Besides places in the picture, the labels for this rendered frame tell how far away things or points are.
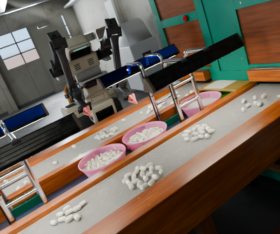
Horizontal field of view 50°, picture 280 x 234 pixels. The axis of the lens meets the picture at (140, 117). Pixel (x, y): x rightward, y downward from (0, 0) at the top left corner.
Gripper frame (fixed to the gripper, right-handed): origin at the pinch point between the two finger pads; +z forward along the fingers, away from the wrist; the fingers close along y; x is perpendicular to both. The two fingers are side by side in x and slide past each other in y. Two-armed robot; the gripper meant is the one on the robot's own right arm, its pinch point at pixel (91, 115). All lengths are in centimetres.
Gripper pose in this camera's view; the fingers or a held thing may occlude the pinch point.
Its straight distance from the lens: 209.3
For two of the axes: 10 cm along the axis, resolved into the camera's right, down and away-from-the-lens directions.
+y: 8.0, -4.4, 4.2
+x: -0.8, 6.1, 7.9
